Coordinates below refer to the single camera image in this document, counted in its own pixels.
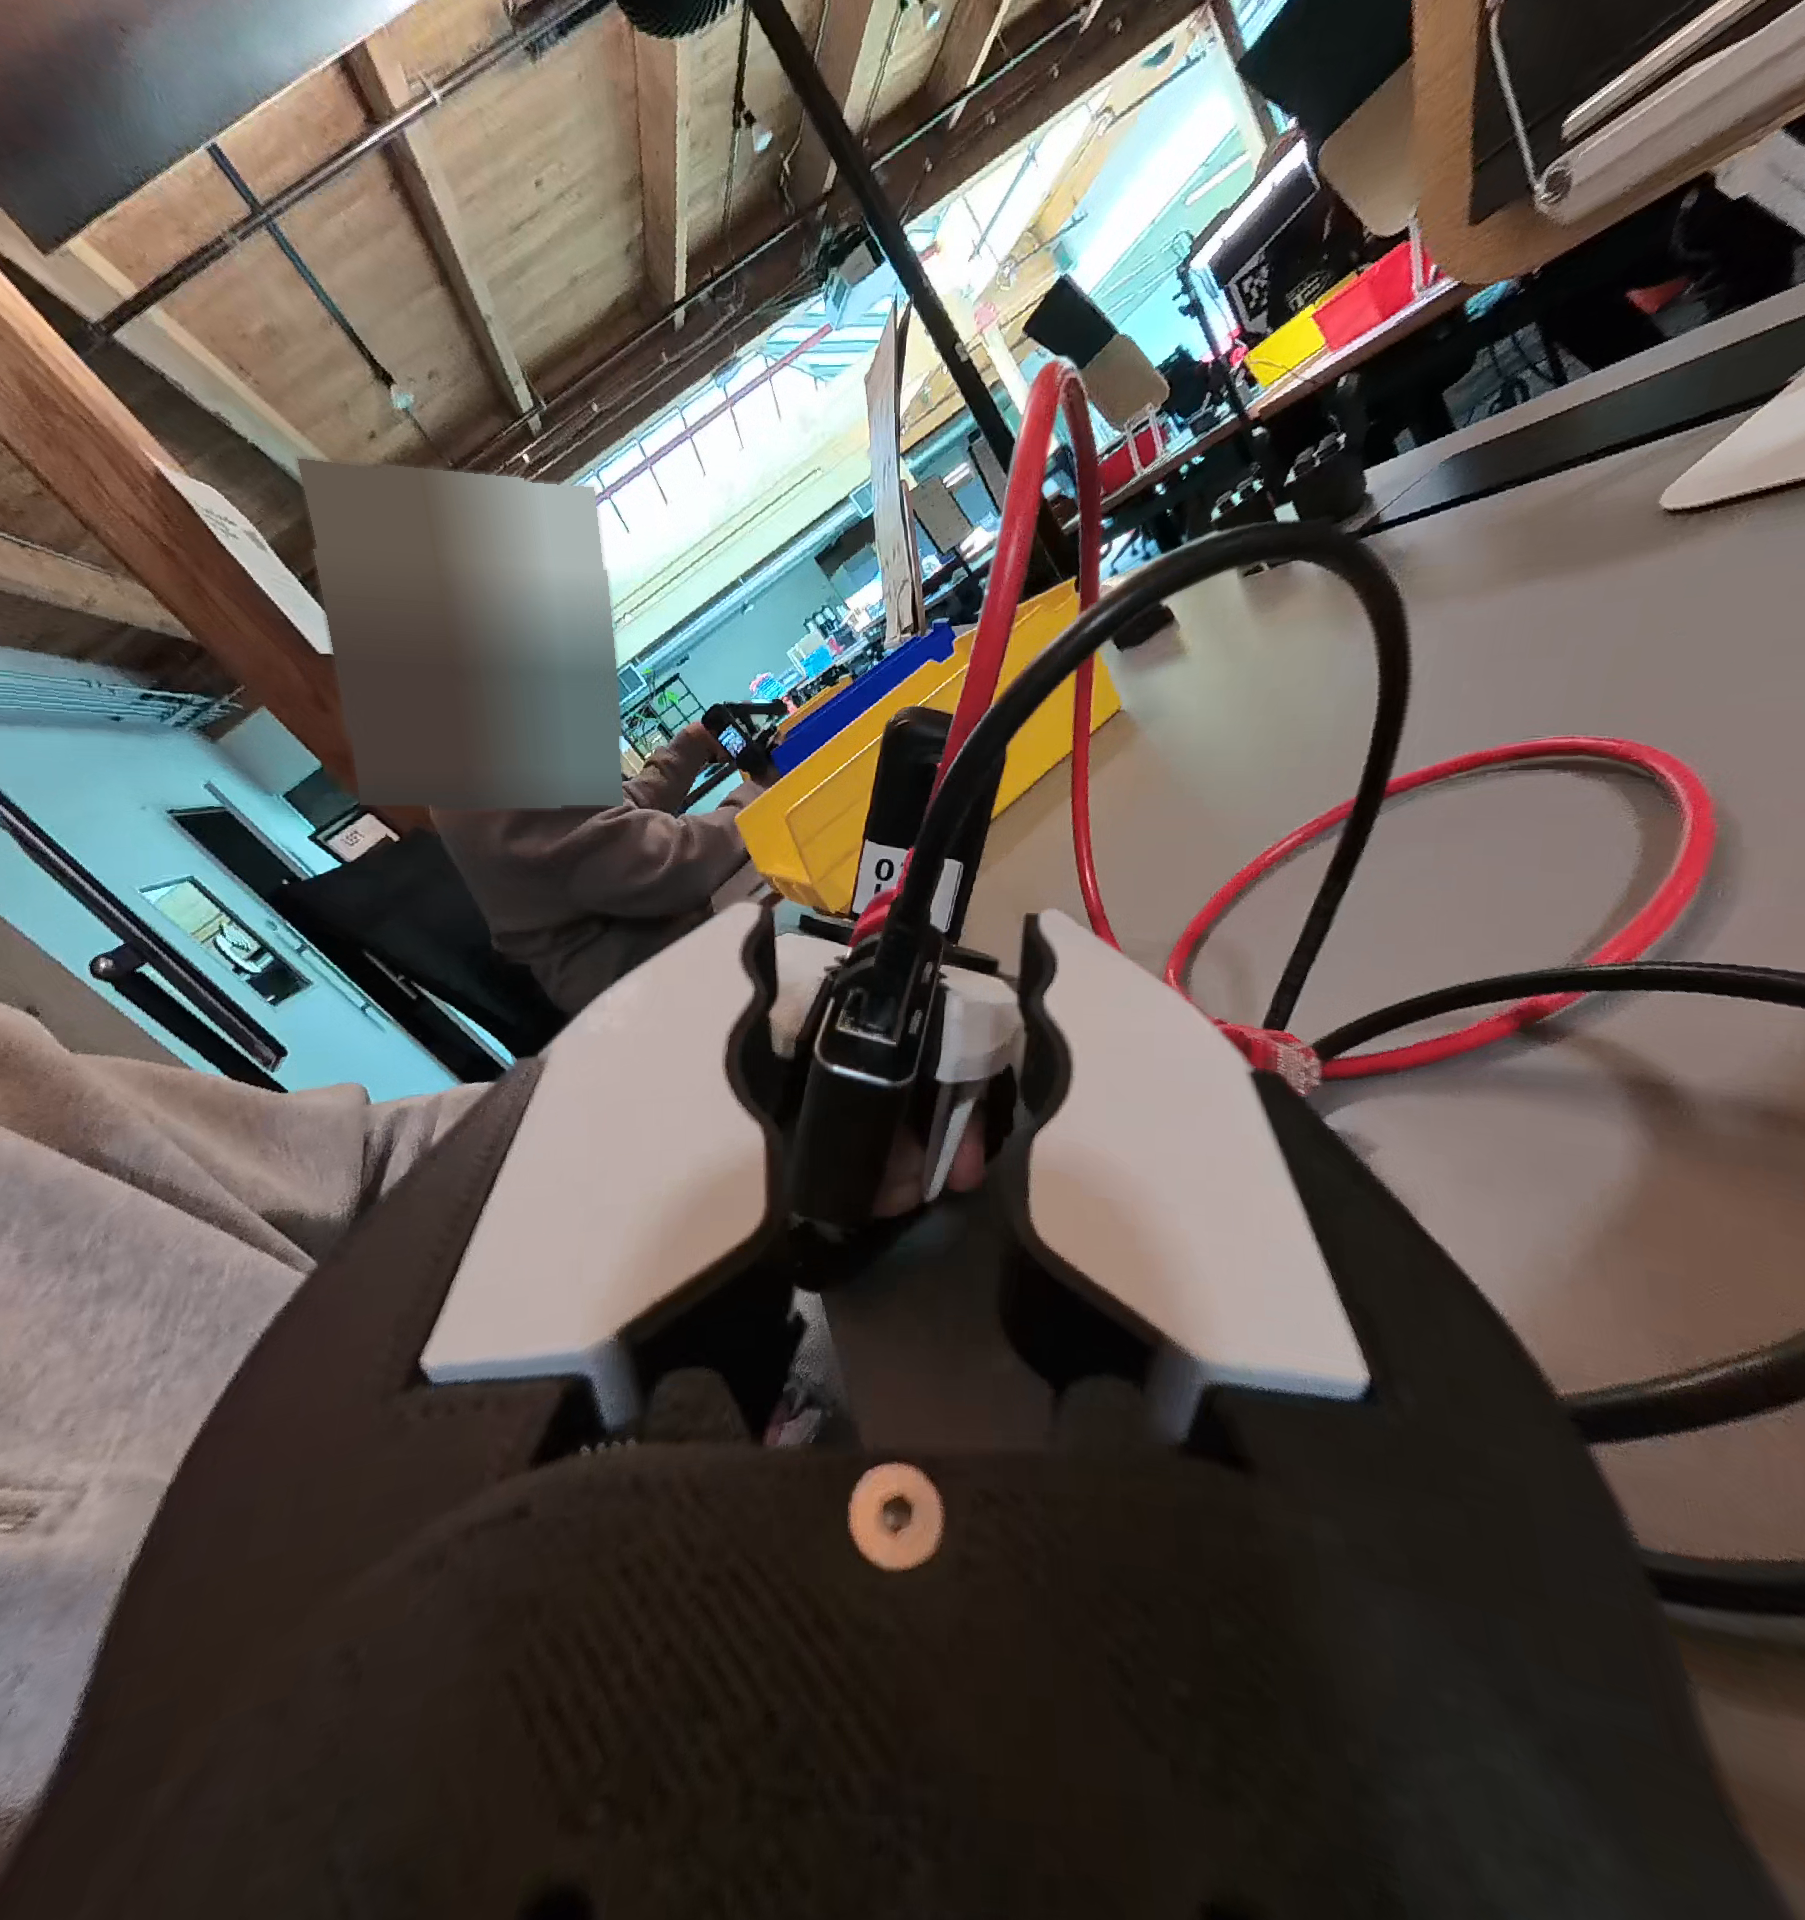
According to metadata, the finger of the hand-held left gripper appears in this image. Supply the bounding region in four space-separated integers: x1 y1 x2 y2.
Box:
765 933 854 1056
925 971 1027 1124

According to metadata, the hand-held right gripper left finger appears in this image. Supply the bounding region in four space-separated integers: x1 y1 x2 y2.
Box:
420 899 786 1389

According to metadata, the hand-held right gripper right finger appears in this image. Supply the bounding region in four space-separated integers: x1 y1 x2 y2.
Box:
1017 906 1375 1403

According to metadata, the black network adapter box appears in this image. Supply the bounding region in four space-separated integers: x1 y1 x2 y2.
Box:
786 930 954 1248

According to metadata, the red ethernet cable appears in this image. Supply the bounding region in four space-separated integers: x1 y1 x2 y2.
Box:
859 359 1719 1092

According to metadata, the black ethernet cable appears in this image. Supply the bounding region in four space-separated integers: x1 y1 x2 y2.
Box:
843 525 1805 1618

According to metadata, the person's left forearm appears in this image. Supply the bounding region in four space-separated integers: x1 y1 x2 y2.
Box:
0 989 548 1291

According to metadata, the grey desk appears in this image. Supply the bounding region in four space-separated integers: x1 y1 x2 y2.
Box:
976 255 1805 1920

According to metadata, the yellow plastic bin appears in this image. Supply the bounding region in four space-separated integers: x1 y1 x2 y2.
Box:
735 577 1126 921

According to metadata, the blue plastic bin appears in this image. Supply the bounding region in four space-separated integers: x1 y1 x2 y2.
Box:
772 619 957 777

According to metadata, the black office chair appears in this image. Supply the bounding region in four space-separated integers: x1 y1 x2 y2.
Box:
272 829 569 1085

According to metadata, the black steel pole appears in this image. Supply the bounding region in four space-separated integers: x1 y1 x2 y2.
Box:
744 0 1073 589

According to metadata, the small yellow bin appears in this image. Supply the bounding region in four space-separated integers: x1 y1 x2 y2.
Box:
1245 307 1333 387

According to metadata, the person's grey zip sweatshirt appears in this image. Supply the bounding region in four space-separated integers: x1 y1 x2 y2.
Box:
0 1231 326 1920

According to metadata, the small red bin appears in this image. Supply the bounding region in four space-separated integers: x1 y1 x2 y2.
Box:
1314 241 1423 340

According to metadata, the white paper notice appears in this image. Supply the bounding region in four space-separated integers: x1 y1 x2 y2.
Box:
169 474 339 657

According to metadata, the wood-framed marker board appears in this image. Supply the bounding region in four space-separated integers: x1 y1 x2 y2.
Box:
1411 0 1805 288

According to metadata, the white monitor stand base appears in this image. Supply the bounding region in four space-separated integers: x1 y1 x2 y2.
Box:
1658 333 1805 516

